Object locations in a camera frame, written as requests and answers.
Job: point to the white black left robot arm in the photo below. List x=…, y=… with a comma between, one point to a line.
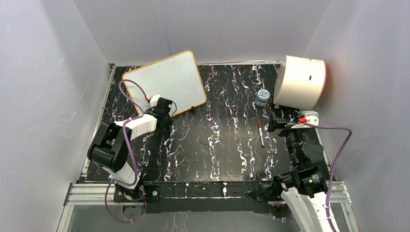
x=111, y=146

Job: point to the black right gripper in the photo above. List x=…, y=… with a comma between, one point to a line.
x=274, y=122

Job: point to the white red marker pen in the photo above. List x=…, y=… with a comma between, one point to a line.
x=260, y=133

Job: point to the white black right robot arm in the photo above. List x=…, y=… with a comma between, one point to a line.
x=304, y=188

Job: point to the yellow framed whiteboard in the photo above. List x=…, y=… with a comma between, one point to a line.
x=175, y=78

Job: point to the white cylindrical drum container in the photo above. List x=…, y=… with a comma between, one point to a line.
x=300, y=82

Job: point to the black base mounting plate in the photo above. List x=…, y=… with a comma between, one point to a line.
x=216, y=196

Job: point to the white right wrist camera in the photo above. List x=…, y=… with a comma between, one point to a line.
x=310, y=117

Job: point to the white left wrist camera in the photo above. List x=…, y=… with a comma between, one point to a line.
x=154, y=100

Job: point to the blue white patterned jar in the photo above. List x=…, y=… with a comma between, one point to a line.
x=262, y=97

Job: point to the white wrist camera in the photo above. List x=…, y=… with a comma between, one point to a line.
x=154, y=100
x=310, y=117

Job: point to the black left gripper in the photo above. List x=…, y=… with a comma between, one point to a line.
x=169, y=122

